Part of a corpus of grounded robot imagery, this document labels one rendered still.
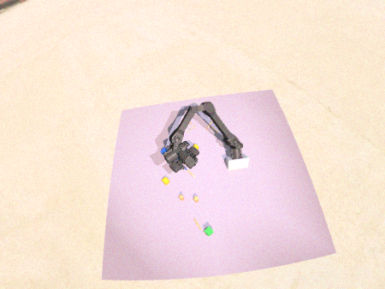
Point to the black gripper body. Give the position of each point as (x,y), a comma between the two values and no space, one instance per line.
(176,167)

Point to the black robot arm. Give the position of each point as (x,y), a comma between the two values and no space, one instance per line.
(178,148)

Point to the green block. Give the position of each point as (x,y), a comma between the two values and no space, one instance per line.
(209,231)

